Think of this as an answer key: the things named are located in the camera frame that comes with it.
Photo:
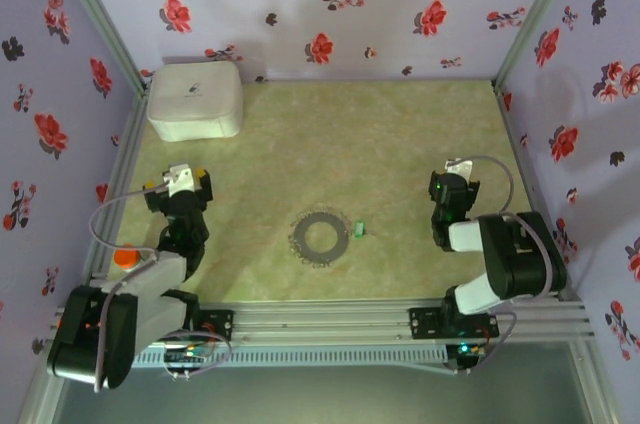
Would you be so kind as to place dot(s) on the green headed key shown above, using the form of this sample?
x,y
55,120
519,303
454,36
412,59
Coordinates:
x,y
358,229

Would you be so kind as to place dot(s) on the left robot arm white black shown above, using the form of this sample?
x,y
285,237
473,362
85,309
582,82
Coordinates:
x,y
150,294

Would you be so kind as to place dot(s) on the orange capped white bottle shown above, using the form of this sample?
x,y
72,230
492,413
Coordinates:
x,y
126,258

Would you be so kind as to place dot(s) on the white plastic box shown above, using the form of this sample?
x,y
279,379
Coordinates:
x,y
195,99

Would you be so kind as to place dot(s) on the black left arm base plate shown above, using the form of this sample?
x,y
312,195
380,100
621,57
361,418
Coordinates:
x,y
220,326

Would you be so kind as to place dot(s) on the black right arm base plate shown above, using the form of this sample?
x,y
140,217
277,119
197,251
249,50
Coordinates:
x,y
425,324

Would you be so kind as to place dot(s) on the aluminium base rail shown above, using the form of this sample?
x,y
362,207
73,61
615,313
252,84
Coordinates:
x,y
320,321

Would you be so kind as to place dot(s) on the aluminium corner post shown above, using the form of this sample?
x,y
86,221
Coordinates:
x,y
537,14
95,9

